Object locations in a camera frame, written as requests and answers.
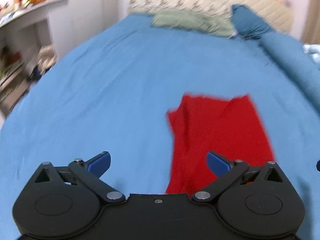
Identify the bed with blue sheet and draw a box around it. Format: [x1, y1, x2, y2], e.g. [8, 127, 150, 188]
[0, 14, 320, 240]

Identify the green pillow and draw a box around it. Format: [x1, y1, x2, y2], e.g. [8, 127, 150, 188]
[151, 10, 237, 39]

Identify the blue duvet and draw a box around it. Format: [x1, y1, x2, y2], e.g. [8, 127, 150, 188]
[259, 32, 320, 110]

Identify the white tote bag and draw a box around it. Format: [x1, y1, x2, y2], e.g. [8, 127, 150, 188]
[37, 45, 57, 74]

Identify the red knit sweater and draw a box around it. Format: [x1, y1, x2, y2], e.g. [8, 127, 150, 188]
[164, 93, 277, 195]

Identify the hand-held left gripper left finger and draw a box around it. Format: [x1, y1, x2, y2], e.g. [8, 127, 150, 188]
[34, 151, 126, 203]

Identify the blue pillow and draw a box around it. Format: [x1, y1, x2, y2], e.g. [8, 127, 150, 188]
[231, 4, 277, 40]

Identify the pale blue blanket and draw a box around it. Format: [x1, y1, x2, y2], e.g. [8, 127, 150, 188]
[303, 44, 320, 63]

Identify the white shelf unit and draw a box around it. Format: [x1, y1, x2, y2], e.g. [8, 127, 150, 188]
[0, 0, 69, 117]

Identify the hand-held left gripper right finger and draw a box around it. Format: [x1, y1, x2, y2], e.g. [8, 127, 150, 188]
[192, 151, 288, 202]

